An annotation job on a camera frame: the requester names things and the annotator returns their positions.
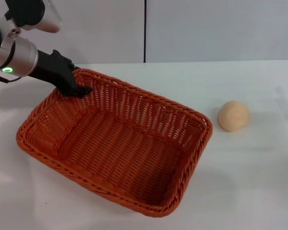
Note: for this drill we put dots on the round beige bread bun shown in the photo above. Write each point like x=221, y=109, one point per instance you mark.
x=234, y=116

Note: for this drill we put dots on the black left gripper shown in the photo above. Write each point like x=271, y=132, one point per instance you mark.
x=55, y=69

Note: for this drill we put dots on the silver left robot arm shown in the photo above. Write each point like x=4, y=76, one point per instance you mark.
x=19, y=55

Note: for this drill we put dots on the orange woven rectangular basket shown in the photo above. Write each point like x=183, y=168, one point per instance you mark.
x=115, y=148

